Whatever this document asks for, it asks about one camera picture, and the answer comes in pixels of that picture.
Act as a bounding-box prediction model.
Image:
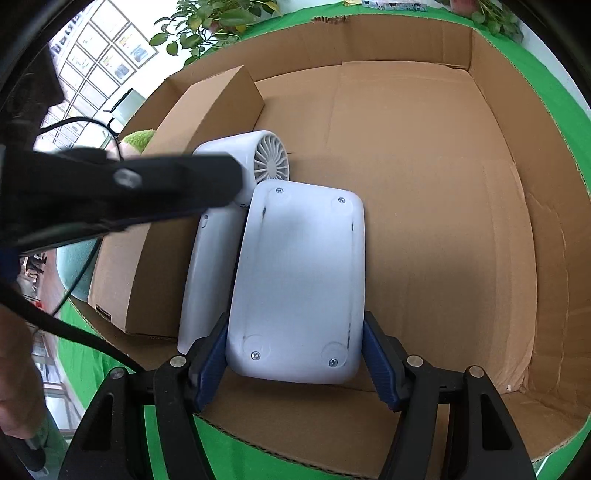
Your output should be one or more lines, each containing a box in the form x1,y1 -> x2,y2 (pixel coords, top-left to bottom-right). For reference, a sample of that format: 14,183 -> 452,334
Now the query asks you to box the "person's left forearm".
0,307 -> 47,439

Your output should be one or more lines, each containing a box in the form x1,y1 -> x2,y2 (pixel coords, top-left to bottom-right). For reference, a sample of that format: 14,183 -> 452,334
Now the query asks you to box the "large cardboard box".
67,11 -> 591,480

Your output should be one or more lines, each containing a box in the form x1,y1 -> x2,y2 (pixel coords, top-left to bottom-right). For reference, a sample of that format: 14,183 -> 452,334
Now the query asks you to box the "thick black cable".
0,279 -> 141,372

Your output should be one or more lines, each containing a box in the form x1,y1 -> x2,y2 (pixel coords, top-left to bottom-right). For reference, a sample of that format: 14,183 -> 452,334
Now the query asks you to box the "thin black cable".
36,117 -> 122,319

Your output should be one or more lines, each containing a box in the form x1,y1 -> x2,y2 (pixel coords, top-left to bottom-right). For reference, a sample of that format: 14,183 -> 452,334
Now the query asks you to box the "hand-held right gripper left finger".
58,311 -> 229,480

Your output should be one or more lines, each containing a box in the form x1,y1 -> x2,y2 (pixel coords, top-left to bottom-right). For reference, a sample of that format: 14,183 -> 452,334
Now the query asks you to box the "potted green plant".
148,0 -> 283,68
471,0 -> 522,42

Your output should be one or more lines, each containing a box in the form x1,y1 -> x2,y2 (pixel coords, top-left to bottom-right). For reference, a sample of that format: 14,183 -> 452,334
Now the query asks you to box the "white mug with black handle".
111,88 -> 146,121

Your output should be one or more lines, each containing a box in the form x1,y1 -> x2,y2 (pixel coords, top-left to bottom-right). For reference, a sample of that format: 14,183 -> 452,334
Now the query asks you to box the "pink pig plush toy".
55,129 -> 157,301

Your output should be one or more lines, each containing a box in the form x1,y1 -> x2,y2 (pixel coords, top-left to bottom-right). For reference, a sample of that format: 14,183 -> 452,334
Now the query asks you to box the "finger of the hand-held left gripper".
28,148 -> 244,241

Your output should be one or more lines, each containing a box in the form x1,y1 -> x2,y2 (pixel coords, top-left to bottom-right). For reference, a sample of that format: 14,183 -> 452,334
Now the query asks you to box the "white rectangular plastic device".
225,181 -> 365,385

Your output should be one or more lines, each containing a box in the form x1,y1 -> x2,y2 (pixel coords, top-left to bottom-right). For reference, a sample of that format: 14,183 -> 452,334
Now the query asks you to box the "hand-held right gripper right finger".
362,310 -> 539,480

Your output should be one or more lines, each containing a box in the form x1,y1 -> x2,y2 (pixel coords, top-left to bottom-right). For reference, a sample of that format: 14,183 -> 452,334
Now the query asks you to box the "small closed cardboard box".
88,65 -> 265,337

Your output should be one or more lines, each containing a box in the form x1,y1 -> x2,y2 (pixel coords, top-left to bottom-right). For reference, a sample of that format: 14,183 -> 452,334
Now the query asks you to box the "wall of framed certificates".
51,7 -> 158,148

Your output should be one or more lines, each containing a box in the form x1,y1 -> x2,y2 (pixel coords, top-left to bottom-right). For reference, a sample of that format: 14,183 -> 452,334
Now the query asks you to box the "grey printed snack packet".
362,0 -> 428,12

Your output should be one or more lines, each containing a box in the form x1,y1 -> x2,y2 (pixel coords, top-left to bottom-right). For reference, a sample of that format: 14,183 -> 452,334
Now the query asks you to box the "green tablecloth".
60,0 -> 591,480

